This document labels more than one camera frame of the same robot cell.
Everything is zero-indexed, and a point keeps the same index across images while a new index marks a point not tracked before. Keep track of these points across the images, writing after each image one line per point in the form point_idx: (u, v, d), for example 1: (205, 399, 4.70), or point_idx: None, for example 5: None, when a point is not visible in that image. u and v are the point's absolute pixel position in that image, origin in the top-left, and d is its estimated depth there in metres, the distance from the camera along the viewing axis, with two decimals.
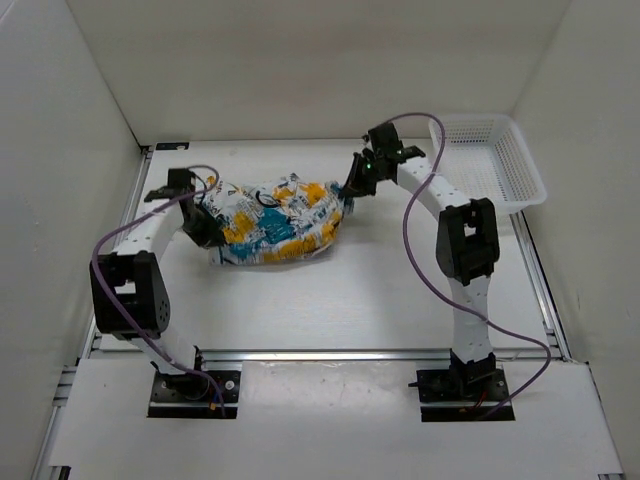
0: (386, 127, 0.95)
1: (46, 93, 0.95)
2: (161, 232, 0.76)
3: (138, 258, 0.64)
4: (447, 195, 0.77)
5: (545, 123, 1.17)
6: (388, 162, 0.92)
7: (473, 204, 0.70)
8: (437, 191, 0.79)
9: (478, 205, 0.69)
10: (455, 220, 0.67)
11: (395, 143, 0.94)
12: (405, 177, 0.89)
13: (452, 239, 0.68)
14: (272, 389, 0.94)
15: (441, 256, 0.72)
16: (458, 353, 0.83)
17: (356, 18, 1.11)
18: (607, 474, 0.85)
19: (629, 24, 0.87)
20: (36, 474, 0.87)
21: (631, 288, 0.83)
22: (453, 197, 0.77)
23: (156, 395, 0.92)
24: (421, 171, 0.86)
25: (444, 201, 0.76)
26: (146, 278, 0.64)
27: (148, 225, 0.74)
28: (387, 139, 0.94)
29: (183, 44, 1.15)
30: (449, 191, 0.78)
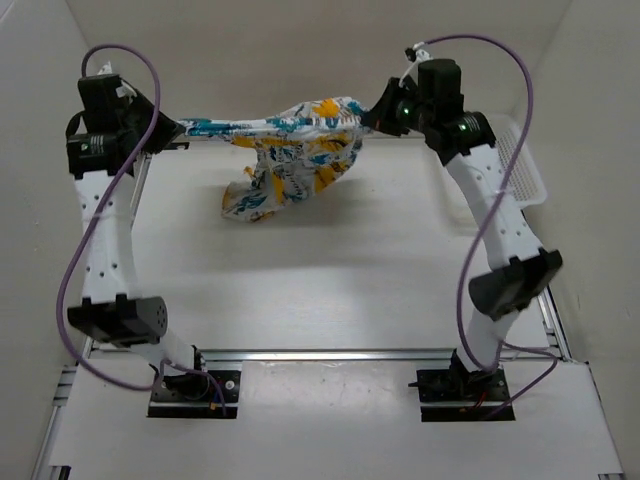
0: (453, 74, 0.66)
1: (45, 93, 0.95)
2: (121, 231, 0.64)
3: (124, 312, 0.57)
4: (513, 233, 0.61)
5: (545, 123, 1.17)
6: (442, 136, 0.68)
7: (537, 258, 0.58)
8: (501, 225, 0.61)
9: (544, 263, 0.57)
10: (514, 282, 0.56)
11: (456, 103, 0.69)
12: (456, 169, 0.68)
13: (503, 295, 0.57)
14: (272, 388, 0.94)
15: (478, 292, 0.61)
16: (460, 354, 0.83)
17: (357, 18, 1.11)
18: (607, 474, 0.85)
19: (629, 24, 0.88)
20: (35, 474, 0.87)
21: (631, 289, 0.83)
22: (519, 239, 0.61)
23: (156, 395, 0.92)
24: (487, 176, 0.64)
25: (508, 244, 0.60)
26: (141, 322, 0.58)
27: (109, 240, 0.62)
28: (445, 92, 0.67)
29: (183, 44, 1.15)
30: (515, 229, 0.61)
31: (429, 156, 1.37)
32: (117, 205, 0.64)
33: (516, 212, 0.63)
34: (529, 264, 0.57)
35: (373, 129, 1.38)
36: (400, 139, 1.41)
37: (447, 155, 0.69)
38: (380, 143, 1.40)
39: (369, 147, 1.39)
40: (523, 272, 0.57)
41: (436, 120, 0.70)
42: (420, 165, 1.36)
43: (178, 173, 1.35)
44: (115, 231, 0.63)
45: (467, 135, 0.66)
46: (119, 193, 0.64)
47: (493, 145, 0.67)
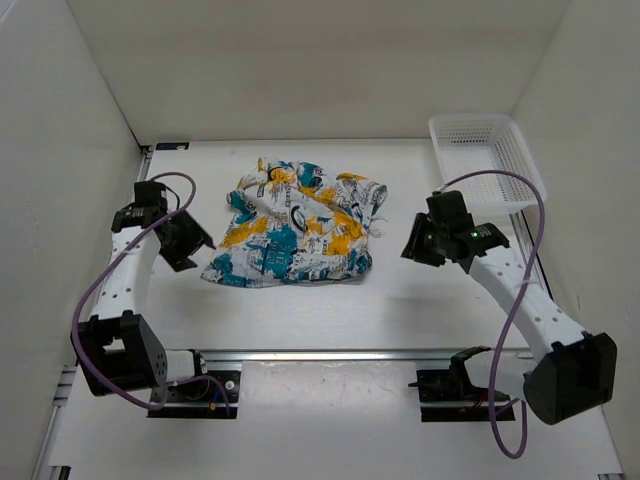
0: (453, 198, 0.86)
1: (45, 92, 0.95)
2: (139, 270, 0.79)
3: (124, 324, 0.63)
4: (548, 320, 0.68)
5: (545, 124, 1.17)
6: (459, 245, 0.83)
7: (586, 341, 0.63)
8: (534, 312, 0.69)
9: (594, 344, 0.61)
10: (567, 365, 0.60)
11: (461, 218, 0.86)
12: (479, 270, 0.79)
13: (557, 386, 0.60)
14: (272, 389, 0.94)
15: (532, 395, 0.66)
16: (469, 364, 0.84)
17: (357, 17, 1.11)
18: (607, 474, 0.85)
19: (630, 23, 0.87)
20: (35, 474, 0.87)
21: (632, 288, 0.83)
22: (556, 325, 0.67)
23: (155, 395, 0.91)
24: (507, 270, 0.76)
25: (549, 332, 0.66)
26: (137, 343, 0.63)
27: (125, 272, 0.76)
28: (452, 212, 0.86)
29: (183, 43, 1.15)
30: (550, 315, 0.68)
31: (429, 156, 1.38)
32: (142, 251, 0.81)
33: (546, 301, 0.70)
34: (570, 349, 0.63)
35: (373, 129, 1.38)
36: (399, 140, 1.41)
37: (469, 258, 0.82)
38: (380, 143, 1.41)
39: (369, 147, 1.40)
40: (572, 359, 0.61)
41: (449, 234, 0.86)
42: (420, 166, 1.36)
43: (178, 173, 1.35)
44: (134, 266, 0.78)
45: (480, 241, 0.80)
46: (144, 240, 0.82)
47: (507, 246, 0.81)
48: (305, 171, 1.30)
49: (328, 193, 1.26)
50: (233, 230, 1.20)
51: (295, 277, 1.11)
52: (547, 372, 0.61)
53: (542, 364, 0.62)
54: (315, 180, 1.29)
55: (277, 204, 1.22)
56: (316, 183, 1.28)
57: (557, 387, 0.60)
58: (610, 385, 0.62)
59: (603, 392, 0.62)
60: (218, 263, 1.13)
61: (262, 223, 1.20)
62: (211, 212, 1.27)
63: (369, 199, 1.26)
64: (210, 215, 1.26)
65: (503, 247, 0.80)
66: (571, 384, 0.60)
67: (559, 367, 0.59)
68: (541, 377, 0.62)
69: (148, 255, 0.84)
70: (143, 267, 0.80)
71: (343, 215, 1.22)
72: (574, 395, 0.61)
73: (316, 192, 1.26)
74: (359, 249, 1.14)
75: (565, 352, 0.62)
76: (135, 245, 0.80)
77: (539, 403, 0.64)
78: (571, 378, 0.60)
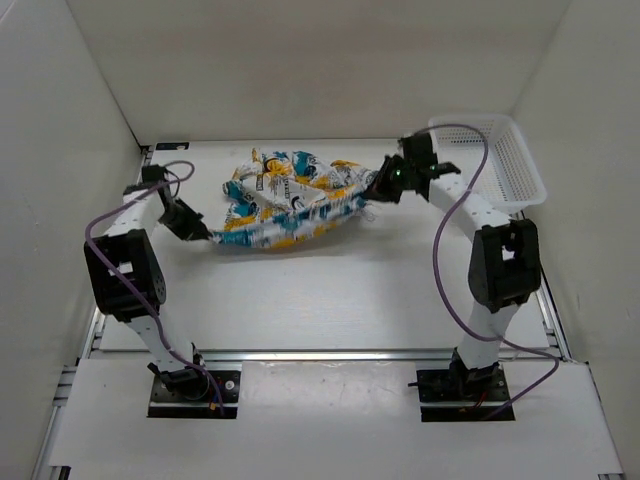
0: (421, 136, 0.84)
1: (46, 94, 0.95)
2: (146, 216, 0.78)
3: (130, 234, 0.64)
4: (484, 213, 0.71)
5: (545, 124, 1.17)
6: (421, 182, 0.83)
7: (510, 225, 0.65)
8: (471, 208, 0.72)
9: (518, 228, 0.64)
10: (494, 243, 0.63)
11: (428, 157, 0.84)
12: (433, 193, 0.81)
13: (486, 261, 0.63)
14: (272, 388, 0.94)
15: (472, 281, 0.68)
16: (462, 355, 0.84)
17: (356, 18, 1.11)
18: (607, 474, 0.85)
19: (630, 25, 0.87)
20: (35, 474, 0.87)
21: (631, 289, 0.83)
22: (490, 216, 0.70)
23: (156, 395, 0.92)
24: (455, 186, 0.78)
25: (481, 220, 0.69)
26: (143, 253, 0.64)
27: (135, 209, 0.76)
28: (421, 149, 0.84)
29: (183, 44, 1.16)
30: (486, 211, 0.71)
31: None
32: (149, 204, 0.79)
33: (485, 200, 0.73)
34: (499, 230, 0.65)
35: (373, 129, 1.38)
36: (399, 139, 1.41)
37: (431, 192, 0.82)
38: (380, 143, 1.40)
39: (369, 147, 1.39)
40: (498, 237, 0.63)
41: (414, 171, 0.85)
42: None
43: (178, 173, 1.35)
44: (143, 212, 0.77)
45: (438, 171, 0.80)
46: (153, 196, 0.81)
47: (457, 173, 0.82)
48: (299, 160, 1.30)
49: (323, 179, 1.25)
50: (234, 218, 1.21)
51: (294, 218, 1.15)
52: (478, 251, 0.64)
53: (475, 245, 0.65)
54: (309, 168, 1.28)
55: (277, 196, 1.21)
56: (311, 173, 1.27)
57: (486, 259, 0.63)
58: (537, 267, 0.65)
59: (533, 280, 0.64)
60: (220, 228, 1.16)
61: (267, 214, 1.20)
62: (210, 211, 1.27)
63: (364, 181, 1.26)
64: (210, 214, 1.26)
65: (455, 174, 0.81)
66: (498, 262, 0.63)
67: (484, 243, 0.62)
68: (475, 260, 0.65)
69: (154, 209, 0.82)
70: (148, 216, 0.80)
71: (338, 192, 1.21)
72: (506, 278, 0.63)
73: (311, 180, 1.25)
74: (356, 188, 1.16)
75: (494, 230, 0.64)
76: (144, 197, 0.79)
77: (478, 287, 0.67)
78: (498, 255, 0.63)
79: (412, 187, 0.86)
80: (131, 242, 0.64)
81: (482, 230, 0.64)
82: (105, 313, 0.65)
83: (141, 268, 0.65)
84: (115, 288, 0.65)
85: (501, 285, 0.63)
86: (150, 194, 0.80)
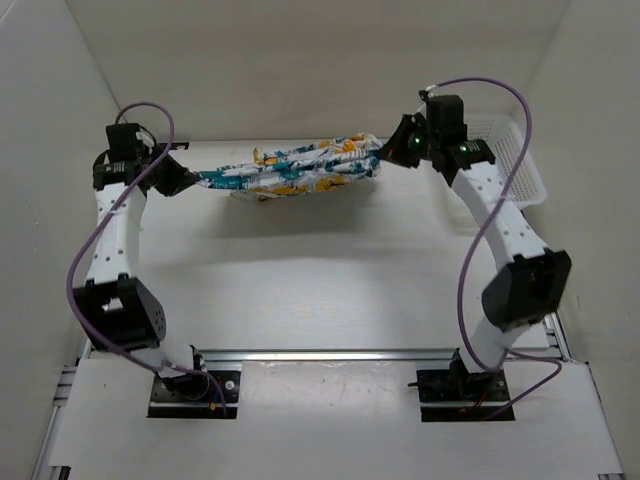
0: (453, 105, 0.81)
1: (46, 93, 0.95)
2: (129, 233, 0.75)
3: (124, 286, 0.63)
4: (516, 235, 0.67)
5: (545, 125, 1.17)
6: (447, 159, 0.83)
7: (544, 257, 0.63)
8: (504, 227, 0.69)
9: (552, 259, 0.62)
10: (525, 276, 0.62)
11: (457, 135, 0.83)
12: (462, 182, 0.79)
13: (511, 291, 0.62)
14: (272, 388, 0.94)
15: (488, 299, 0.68)
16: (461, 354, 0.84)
17: (356, 18, 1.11)
18: (607, 474, 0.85)
19: (629, 25, 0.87)
20: (35, 474, 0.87)
21: (631, 289, 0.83)
22: (523, 239, 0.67)
23: (156, 395, 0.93)
24: (487, 186, 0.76)
25: (512, 244, 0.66)
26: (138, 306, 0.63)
27: (116, 231, 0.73)
28: (448, 121, 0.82)
29: (182, 44, 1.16)
30: (518, 232, 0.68)
31: None
32: (128, 210, 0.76)
33: (517, 217, 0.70)
34: (528, 261, 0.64)
35: (373, 129, 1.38)
36: None
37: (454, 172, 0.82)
38: None
39: None
40: (529, 271, 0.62)
41: (440, 146, 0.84)
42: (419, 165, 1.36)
43: None
44: (124, 227, 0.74)
45: (468, 157, 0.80)
46: (129, 197, 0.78)
47: (493, 162, 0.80)
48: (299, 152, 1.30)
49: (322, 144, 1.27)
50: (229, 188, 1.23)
51: (296, 171, 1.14)
52: (504, 279, 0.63)
53: (503, 272, 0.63)
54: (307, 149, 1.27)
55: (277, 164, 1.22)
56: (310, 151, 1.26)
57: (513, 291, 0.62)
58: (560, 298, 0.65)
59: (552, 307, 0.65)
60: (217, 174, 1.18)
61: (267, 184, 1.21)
62: (210, 211, 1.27)
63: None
64: (210, 214, 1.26)
65: (488, 163, 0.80)
66: (524, 294, 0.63)
67: (514, 276, 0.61)
68: (498, 285, 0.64)
69: (135, 214, 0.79)
70: (132, 230, 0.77)
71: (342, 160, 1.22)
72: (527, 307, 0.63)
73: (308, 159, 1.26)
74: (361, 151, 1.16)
75: (525, 262, 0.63)
76: (122, 204, 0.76)
77: (492, 308, 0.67)
78: (525, 287, 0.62)
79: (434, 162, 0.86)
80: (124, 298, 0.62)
81: (512, 261, 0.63)
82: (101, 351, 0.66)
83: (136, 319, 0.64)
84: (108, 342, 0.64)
85: (519, 313, 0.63)
86: (127, 197, 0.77)
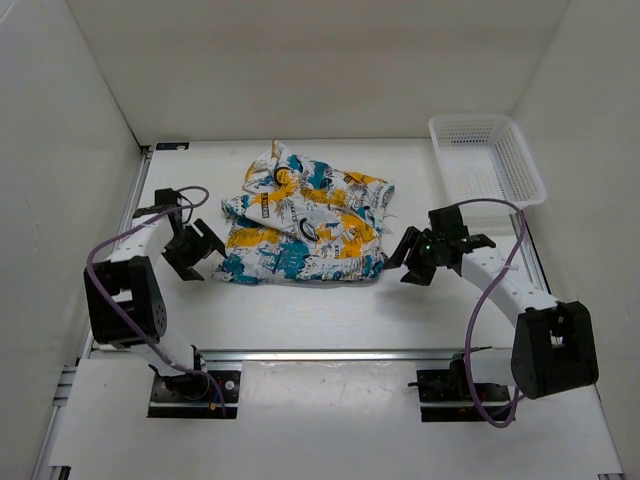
0: (449, 210, 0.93)
1: (46, 94, 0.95)
2: (153, 240, 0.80)
3: (132, 262, 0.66)
4: (526, 294, 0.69)
5: (544, 125, 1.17)
6: (452, 251, 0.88)
7: (559, 307, 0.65)
8: (513, 287, 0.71)
9: (569, 311, 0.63)
10: (542, 328, 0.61)
11: (457, 229, 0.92)
12: (469, 265, 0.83)
13: (533, 352, 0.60)
14: (272, 388, 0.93)
15: (518, 370, 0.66)
16: None
17: (357, 17, 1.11)
18: (607, 474, 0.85)
19: (630, 25, 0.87)
20: (35, 474, 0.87)
21: (632, 289, 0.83)
22: (532, 296, 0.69)
23: (156, 395, 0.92)
24: (490, 261, 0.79)
25: (524, 300, 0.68)
26: (142, 281, 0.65)
27: (142, 233, 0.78)
28: (448, 223, 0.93)
29: (182, 44, 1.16)
30: (527, 289, 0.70)
31: (429, 156, 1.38)
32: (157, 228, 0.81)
33: (524, 279, 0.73)
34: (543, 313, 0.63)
35: (373, 128, 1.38)
36: (399, 139, 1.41)
37: (462, 264, 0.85)
38: (380, 143, 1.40)
39: (369, 147, 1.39)
40: (545, 322, 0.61)
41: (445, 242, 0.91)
42: (419, 165, 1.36)
43: (178, 173, 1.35)
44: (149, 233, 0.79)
45: (470, 244, 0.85)
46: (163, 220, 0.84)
47: (493, 245, 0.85)
48: (316, 173, 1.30)
49: (339, 193, 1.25)
50: (237, 231, 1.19)
51: (307, 278, 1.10)
52: (523, 335, 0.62)
53: (519, 329, 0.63)
54: (325, 180, 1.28)
55: (284, 221, 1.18)
56: (326, 185, 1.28)
57: (534, 347, 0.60)
58: (592, 357, 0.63)
59: (588, 371, 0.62)
60: (229, 265, 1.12)
61: (273, 235, 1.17)
62: (210, 211, 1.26)
63: (380, 201, 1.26)
64: (209, 214, 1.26)
65: (490, 247, 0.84)
66: (549, 354, 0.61)
67: (530, 328, 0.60)
68: (520, 348, 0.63)
69: (164, 235, 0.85)
70: (157, 240, 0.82)
71: (353, 218, 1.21)
72: (557, 367, 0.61)
73: (327, 192, 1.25)
74: (373, 254, 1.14)
75: (542, 315, 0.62)
76: (153, 222, 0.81)
77: (524, 377, 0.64)
78: (547, 344, 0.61)
79: (442, 258, 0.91)
80: (132, 271, 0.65)
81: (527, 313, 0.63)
82: (101, 343, 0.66)
83: (137, 298, 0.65)
84: (110, 322, 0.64)
85: (552, 375, 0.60)
86: (159, 219, 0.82)
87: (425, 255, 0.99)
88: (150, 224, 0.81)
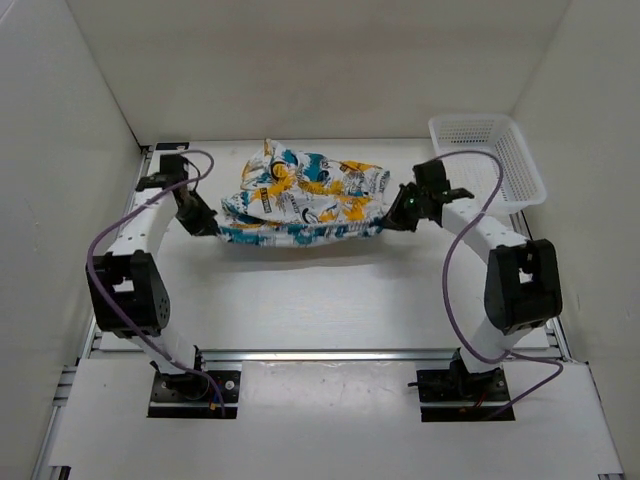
0: (432, 163, 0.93)
1: (46, 94, 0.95)
2: (155, 222, 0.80)
3: (134, 259, 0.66)
4: (497, 235, 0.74)
5: (544, 125, 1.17)
6: (433, 204, 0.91)
7: (529, 246, 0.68)
8: (485, 230, 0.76)
9: (535, 247, 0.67)
10: (510, 261, 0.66)
11: (441, 183, 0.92)
12: (448, 216, 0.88)
13: (502, 278, 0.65)
14: (272, 388, 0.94)
15: (489, 302, 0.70)
16: (466, 363, 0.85)
17: (357, 18, 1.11)
18: (607, 474, 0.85)
19: (629, 26, 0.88)
20: (36, 474, 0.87)
21: (632, 289, 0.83)
22: (503, 237, 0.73)
23: (156, 395, 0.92)
24: (468, 210, 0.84)
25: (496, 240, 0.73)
26: (144, 279, 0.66)
27: (144, 219, 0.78)
28: (433, 178, 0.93)
29: (182, 45, 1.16)
30: (499, 231, 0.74)
31: (429, 156, 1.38)
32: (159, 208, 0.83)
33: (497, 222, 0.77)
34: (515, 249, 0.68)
35: (373, 128, 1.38)
36: (399, 139, 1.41)
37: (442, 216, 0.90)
38: (380, 143, 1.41)
39: (369, 147, 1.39)
40: (514, 256, 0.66)
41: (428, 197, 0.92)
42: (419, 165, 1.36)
43: None
44: (152, 217, 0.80)
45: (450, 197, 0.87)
46: (164, 200, 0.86)
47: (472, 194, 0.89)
48: (312, 165, 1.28)
49: (337, 184, 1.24)
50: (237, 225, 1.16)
51: (309, 235, 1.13)
52: (492, 266, 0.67)
53: (490, 262, 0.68)
54: (322, 173, 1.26)
55: (286, 213, 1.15)
56: (324, 178, 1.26)
57: (502, 277, 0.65)
58: (557, 289, 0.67)
59: (553, 302, 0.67)
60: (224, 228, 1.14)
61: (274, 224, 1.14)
62: (210, 211, 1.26)
63: (378, 187, 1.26)
64: None
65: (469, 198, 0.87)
66: (516, 284, 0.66)
67: (499, 260, 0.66)
68: (491, 280, 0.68)
69: (166, 213, 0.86)
70: (159, 222, 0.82)
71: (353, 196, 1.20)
72: (525, 297, 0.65)
73: (325, 184, 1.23)
74: (375, 213, 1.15)
75: (511, 250, 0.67)
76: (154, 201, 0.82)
77: (494, 309, 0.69)
78: (515, 278, 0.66)
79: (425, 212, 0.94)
80: (136, 268, 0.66)
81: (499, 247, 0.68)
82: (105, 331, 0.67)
83: (141, 294, 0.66)
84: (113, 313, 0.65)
85: (521, 306, 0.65)
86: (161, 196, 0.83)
87: (408, 208, 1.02)
88: (152, 204, 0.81)
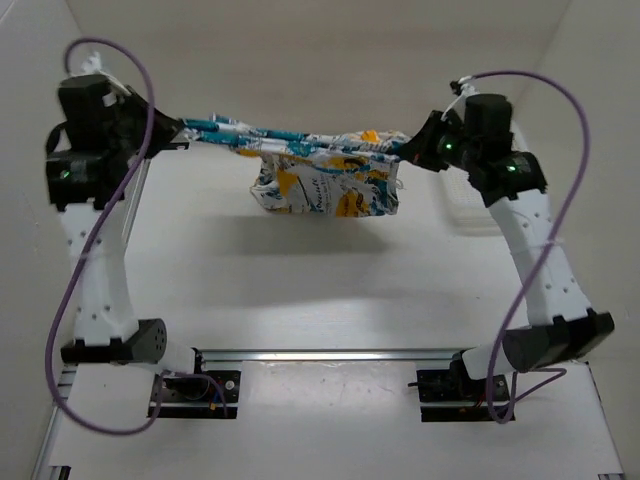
0: (500, 100, 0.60)
1: (46, 94, 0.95)
2: (108, 270, 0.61)
3: (114, 352, 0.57)
4: (558, 289, 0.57)
5: (544, 125, 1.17)
6: (488, 175, 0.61)
7: (588, 317, 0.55)
8: (546, 278, 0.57)
9: (596, 330, 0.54)
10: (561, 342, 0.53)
11: (503, 136, 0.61)
12: (500, 213, 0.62)
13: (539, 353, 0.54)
14: (273, 388, 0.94)
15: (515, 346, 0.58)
16: (468, 368, 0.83)
17: (357, 18, 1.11)
18: (607, 474, 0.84)
19: (628, 25, 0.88)
20: (36, 474, 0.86)
21: (631, 288, 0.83)
22: (565, 295, 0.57)
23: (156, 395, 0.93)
24: (535, 222, 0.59)
25: (553, 300, 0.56)
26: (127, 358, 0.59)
27: (97, 281, 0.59)
28: (493, 128, 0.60)
29: (182, 45, 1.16)
30: (562, 285, 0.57)
31: None
32: (104, 245, 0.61)
33: (562, 264, 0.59)
34: (569, 325, 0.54)
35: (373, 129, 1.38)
36: None
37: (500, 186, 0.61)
38: None
39: None
40: (567, 337, 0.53)
41: (479, 158, 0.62)
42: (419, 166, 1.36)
43: (179, 173, 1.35)
44: (103, 274, 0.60)
45: (514, 170, 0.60)
46: (107, 228, 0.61)
47: (543, 191, 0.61)
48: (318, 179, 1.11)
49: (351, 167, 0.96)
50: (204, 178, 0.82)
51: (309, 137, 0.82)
52: (540, 337, 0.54)
53: (544, 334, 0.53)
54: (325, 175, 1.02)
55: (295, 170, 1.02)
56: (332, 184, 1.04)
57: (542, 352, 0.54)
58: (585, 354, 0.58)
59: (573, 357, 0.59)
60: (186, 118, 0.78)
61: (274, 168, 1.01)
62: (210, 211, 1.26)
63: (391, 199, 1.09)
64: (209, 213, 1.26)
65: (537, 192, 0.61)
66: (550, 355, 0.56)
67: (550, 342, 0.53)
68: (529, 341, 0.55)
69: (117, 226, 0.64)
70: (114, 253, 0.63)
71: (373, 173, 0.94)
72: (549, 360, 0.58)
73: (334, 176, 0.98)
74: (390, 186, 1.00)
75: (564, 326, 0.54)
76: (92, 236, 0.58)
77: (515, 356, 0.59)
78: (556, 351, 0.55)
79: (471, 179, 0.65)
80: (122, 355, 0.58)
81: (555, 322, 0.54)
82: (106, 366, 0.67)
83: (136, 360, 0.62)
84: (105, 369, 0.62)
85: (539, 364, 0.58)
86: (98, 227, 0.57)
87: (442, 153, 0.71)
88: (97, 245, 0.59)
